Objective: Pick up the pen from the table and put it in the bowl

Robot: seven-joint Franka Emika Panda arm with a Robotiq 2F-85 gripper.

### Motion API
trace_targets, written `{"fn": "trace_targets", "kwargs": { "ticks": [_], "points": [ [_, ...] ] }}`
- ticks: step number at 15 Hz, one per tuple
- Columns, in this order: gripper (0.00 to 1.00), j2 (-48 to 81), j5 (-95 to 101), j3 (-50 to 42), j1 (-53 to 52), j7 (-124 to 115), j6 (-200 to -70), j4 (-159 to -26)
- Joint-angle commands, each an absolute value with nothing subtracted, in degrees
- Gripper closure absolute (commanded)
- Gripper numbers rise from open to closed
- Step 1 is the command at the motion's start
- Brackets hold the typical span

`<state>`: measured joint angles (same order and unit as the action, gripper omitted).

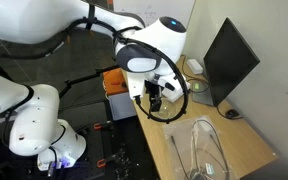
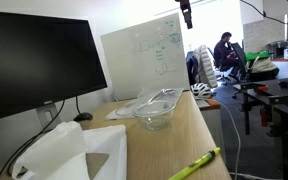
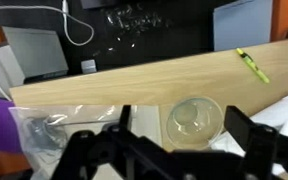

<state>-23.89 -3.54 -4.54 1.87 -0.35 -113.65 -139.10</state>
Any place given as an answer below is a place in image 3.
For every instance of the orange object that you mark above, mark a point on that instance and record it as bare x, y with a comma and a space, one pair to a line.
279, 22

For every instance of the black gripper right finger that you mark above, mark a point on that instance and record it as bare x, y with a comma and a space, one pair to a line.
255, 139

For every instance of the crumpled clear plastic wrap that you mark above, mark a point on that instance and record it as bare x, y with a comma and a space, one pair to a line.
128, 22

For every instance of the clear glass bowl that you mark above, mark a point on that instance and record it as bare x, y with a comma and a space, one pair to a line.
194, 123

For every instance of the yellow-green pen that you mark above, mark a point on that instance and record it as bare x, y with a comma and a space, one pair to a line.
252, 65

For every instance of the clear plastic bag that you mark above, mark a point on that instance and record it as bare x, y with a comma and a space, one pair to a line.
45, 131

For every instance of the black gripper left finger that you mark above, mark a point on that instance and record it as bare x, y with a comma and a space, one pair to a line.
121, 129

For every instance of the small grey adapter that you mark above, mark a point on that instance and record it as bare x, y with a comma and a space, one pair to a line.
88, 66

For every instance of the grey box device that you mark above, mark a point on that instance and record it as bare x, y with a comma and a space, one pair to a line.
28, 55

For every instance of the light blue panel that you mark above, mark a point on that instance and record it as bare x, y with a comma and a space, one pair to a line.
242, 23

